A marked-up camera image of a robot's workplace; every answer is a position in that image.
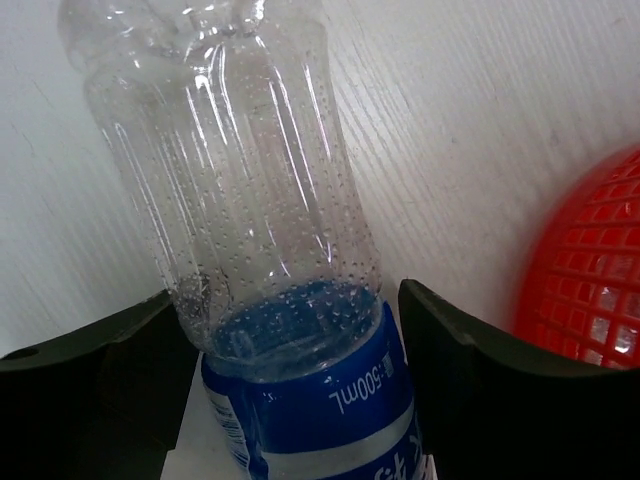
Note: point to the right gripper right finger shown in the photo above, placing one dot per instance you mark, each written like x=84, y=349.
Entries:
x=491, y=406

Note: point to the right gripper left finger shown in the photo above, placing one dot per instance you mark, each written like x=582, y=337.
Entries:
x=103, y=402

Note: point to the clear bottle blue label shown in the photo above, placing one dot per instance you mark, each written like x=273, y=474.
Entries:
x=222, y=121

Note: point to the red plastic mesh basket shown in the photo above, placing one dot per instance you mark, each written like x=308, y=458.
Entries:
x=579, y=295

